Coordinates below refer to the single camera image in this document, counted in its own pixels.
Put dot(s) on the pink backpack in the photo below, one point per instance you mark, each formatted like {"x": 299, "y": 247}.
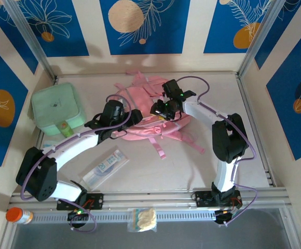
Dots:
{"x": 137, "y": 98}

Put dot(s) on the mint green lunch bag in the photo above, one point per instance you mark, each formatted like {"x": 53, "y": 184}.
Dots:
{"x": 54, "y": 103}

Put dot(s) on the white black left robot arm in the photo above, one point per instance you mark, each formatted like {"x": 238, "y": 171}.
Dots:
{"x": 72, "y": 147}

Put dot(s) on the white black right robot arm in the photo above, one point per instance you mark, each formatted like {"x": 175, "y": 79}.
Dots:
{"x": 228, "y": 140}

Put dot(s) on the clear bag white contents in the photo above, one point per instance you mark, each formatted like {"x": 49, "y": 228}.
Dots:
{"x": 144, "y": 219}

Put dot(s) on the bright green bottle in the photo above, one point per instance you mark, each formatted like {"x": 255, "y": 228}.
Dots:
{"x": 67, "y": 131}

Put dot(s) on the blue white tissue packet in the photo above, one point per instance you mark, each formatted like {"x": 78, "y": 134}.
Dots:
{"x": 48, "y": 144}

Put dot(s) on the black controller board green light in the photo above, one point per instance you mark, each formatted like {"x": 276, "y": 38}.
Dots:
{"x": 76, "y": 215}

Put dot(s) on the orange capped pill bottle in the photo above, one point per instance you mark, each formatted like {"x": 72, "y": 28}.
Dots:
{"x": 18, "y": 215}

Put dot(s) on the aluminium side rail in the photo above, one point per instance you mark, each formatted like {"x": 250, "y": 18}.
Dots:
{"x": 40, "y": 137}
{"x": 244, "y": 90}

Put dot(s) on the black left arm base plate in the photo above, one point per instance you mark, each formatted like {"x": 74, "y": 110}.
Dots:
{"x": 96, "y": 202}

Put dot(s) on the aluminium front rail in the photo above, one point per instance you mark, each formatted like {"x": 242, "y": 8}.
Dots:
{"x": 150, "y": 199}

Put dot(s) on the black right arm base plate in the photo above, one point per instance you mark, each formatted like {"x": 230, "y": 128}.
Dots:
{"x": 203, "y": 198}

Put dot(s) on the aluminium corner post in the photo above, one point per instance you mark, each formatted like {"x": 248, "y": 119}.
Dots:
{"x": 32, "y": 39}
{"x": 259, "y": 39}

